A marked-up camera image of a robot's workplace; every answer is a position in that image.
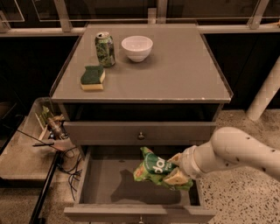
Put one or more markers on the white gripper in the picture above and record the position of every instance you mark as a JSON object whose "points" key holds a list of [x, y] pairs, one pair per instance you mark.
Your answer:
{"points": [[186, 162]]}

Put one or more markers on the green rice chip bag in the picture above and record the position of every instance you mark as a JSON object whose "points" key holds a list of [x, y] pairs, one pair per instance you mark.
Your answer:
{"points": [[154, 168]]}

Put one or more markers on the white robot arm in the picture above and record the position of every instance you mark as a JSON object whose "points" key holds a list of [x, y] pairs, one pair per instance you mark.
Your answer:
{"points": [[227, 148]]}

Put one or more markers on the brass top drawer knob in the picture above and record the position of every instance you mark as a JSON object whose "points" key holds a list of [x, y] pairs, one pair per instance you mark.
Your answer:
{"points": [[141, 136]]}

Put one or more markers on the brass drawer knob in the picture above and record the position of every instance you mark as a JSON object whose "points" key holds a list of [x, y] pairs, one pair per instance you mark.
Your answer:
{"points": [[140, 221], [141, 136]]}

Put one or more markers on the brass middle drawer knob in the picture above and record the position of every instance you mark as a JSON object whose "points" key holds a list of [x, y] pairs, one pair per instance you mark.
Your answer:
{"points": [[140, 221]]}

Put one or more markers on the open grey middle drawer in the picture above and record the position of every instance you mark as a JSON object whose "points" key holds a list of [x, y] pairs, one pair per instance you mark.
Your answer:
{"points": [[108, 194]]}

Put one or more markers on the grey drawer cabinet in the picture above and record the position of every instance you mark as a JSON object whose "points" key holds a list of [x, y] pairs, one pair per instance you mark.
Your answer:
{"points": [[177, 82]]}

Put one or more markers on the closed grey top drawer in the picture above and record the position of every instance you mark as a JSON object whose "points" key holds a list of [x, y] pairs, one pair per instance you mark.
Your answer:
{"points": [[126, 133]]}

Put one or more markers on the green yellow sponge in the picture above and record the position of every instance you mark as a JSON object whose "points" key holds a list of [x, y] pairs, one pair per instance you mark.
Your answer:
{"points": [[93, 78]]}

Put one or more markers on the white ceramic bowl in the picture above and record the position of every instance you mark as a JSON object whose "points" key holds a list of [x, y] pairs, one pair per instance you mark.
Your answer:
{"points": [[137, 48]]}

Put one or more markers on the clear plastic bin with clutter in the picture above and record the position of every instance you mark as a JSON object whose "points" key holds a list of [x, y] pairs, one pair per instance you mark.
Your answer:
{"points": [[43, 128]]}

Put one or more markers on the green soda can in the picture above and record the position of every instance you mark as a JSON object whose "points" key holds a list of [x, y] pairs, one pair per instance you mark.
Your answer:
{"points": [[105, 50]]}

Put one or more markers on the metal window railing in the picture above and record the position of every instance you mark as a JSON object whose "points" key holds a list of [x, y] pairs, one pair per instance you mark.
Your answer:
{"points": [[70, 17]]}

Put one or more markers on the white post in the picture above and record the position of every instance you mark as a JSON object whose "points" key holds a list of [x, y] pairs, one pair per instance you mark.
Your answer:
{"points": [[266, 93]]}

